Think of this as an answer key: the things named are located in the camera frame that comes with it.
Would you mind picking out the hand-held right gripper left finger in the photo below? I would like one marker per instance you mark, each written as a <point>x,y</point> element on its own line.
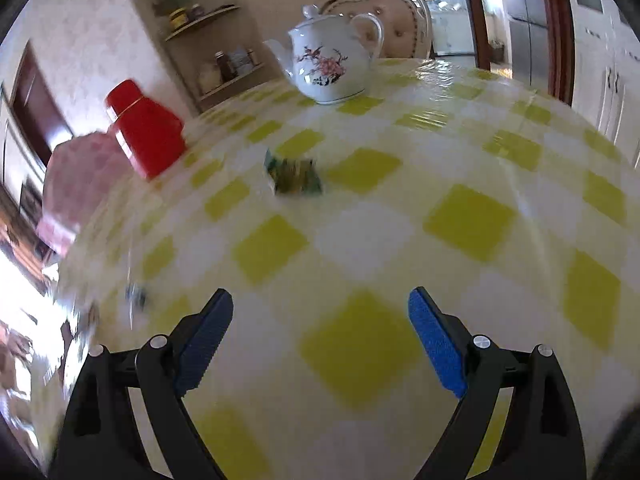
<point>207,335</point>

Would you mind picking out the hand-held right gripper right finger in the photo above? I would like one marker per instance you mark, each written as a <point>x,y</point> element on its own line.
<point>435,335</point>

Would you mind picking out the green snack packet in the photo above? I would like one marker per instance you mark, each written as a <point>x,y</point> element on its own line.
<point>295,175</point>

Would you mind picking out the yellow white checkered tablecloth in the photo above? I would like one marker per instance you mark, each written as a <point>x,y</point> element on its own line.
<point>375,240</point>

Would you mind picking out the pink checkered chair cover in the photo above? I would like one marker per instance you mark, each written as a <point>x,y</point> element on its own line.
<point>80,185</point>

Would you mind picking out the red thermos jug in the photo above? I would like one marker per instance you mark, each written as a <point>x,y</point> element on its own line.
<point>147,130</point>

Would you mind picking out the pale tied bag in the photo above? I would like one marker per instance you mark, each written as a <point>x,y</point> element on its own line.
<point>209,77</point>

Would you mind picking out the brown bottle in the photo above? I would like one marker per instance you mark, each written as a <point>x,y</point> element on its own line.
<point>225,66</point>

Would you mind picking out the small printed box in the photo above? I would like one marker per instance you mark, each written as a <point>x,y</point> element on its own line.
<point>243,60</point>

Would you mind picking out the white floral teapot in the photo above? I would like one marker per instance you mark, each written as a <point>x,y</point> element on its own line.
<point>327,67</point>

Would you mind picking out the ornate white padded chair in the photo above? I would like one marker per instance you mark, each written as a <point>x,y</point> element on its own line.
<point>400,20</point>

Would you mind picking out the yellow label jar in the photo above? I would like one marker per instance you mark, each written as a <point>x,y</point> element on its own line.
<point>177,18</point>

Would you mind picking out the grey refrigerator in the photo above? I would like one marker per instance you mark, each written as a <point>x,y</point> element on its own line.
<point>530,25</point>

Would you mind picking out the dark lid jar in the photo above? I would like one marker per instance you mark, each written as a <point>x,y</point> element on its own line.
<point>196,10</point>

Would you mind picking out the wooden wall shelf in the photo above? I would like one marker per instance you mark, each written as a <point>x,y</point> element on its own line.
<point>215,45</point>

